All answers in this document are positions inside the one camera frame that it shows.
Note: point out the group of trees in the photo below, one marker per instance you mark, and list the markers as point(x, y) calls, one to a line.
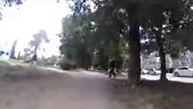
point(85, 43)

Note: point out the person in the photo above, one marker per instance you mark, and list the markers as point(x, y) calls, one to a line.
point(112, 69)

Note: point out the tree with thick trunk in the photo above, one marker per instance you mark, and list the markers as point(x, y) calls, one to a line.
point(134, 57)

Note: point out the pale dirt path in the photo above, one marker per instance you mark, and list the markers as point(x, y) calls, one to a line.
point(64, 94)

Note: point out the vehicle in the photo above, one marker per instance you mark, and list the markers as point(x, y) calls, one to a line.
point(150, 71)

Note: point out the lone leaning tree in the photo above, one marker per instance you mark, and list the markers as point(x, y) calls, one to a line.
point(37, 42)

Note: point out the tree with slim trunk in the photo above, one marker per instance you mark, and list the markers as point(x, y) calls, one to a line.
point(162, 64)

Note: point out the bare dirt verge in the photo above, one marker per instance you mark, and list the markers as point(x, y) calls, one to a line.
point(169, 101)

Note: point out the dry grass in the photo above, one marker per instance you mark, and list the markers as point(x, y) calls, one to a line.
point(3, 62)

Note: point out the white car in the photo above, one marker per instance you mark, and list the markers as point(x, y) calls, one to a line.
point(189, 72)

